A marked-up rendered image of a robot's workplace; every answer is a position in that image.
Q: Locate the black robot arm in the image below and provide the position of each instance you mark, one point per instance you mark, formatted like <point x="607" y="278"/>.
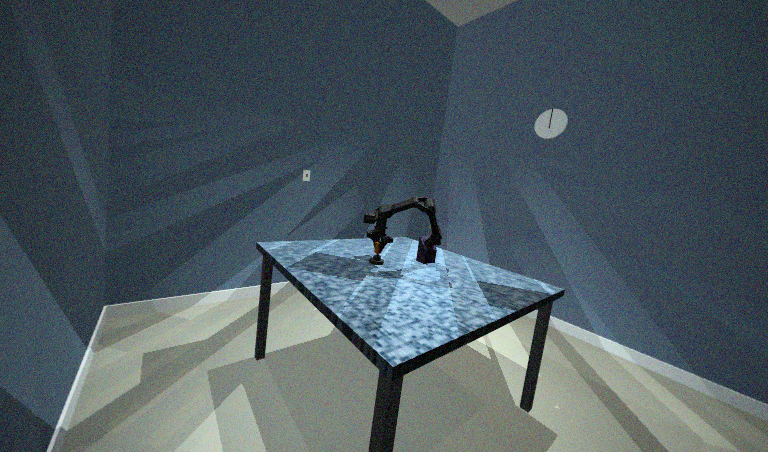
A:
<point x="386" y="211"/>

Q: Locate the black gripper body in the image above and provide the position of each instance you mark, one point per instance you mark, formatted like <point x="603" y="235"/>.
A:
<point x="383" y="237"/>

